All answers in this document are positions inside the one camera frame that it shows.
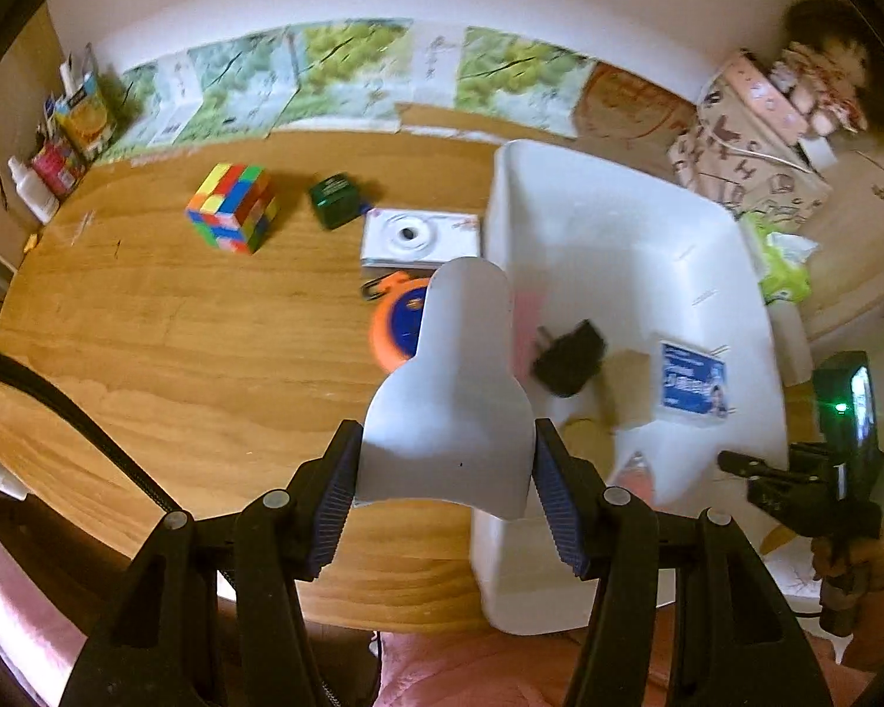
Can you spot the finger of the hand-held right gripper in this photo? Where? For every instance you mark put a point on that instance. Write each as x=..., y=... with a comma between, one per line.
x=751, y=468

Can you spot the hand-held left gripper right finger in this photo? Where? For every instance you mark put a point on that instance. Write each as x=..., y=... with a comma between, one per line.
x=560, y=508

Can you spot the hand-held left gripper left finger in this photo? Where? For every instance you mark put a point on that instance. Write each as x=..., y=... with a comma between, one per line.
x=331, y=501

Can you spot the gold round compact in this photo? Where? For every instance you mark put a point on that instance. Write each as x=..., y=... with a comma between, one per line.
x=589, y=438

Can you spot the pink heart-shaped case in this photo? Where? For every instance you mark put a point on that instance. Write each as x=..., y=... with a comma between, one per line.
x=637, y=479

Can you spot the blue label plastic box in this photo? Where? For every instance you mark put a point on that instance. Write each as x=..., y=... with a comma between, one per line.
x=694, y=379

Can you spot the black charger plug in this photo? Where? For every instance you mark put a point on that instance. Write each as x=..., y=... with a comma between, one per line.
x=569, y=361

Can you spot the white plastic scoop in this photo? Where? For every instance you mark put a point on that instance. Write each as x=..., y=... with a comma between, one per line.
x=449, y=398

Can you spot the orange round clip-on gadget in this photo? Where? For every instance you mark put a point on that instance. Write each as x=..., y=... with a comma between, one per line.
x=394, y=324

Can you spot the pink hair roller comb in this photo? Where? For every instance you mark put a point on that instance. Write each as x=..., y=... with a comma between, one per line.
x=527, y=317

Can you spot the white plastic storage bin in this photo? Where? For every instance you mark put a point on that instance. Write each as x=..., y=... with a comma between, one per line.
x=633, y=236

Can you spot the white compact camera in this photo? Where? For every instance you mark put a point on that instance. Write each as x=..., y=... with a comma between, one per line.
x=420, y=237

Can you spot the colourful puzzle cube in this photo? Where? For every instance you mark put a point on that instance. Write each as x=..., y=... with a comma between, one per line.
x=228, y=206

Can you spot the white oblong case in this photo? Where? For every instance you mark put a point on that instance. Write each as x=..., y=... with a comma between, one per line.
x=792, y=342

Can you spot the pink fleece clothing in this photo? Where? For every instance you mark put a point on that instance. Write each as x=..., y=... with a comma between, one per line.
x=449, y=670

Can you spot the green tissue pack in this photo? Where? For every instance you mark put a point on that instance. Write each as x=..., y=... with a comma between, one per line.
x=781, y=265

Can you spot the printed fabric basket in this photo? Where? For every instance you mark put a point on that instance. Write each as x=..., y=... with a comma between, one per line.
x=751, y=169

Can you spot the dark green charger plug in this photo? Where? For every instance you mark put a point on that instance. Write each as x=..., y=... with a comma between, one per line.
x=339, y=200

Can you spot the white charger block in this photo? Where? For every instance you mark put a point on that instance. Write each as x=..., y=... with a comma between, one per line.
x=821, y=153

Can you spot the pink chair cushion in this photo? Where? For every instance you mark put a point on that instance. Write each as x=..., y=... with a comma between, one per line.
x=0, y=582

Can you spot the pink round tin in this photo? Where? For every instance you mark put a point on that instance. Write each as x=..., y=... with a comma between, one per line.
x=762, y=92

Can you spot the brown cardboard with drawing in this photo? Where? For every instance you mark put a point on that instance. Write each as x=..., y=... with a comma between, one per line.
x=633, y=99

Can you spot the small yellow piece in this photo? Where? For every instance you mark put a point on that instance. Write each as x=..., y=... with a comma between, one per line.
x=31, y=242

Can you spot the brown-haired rag doll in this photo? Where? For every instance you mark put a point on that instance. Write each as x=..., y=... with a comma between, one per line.
x=832, y=59

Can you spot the red can pen holder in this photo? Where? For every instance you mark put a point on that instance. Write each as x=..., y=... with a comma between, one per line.
x=59, y=169

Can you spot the white spray bottle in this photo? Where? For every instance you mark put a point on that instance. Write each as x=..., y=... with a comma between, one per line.
x=33, y=191

